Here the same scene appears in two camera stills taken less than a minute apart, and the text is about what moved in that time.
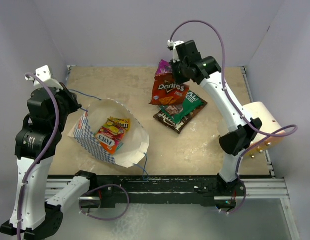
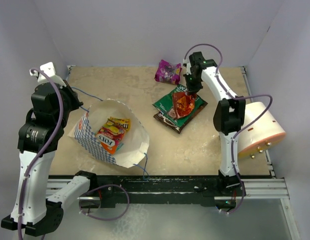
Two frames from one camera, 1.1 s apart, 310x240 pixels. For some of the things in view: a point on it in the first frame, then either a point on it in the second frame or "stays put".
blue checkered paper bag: [132, 150] stays put
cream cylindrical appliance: [258, 110] stays put
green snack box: [180, 112] to [166, 103]
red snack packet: [166, 91] to [183, 103]
